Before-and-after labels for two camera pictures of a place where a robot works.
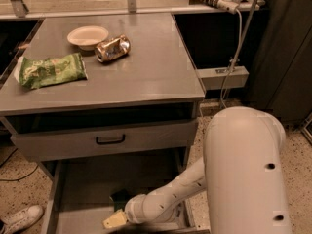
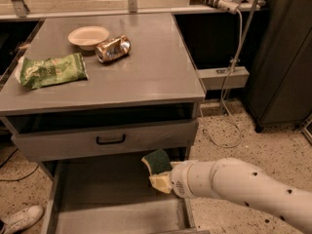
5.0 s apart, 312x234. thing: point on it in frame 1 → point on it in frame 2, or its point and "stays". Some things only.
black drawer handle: (110, 142) stays
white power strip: (225, 1) stays
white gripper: (133, 209) → (181, 178)
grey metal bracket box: (223, 77) stays
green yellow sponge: (120, 199) → (157, 162)
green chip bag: (35, 73) stays
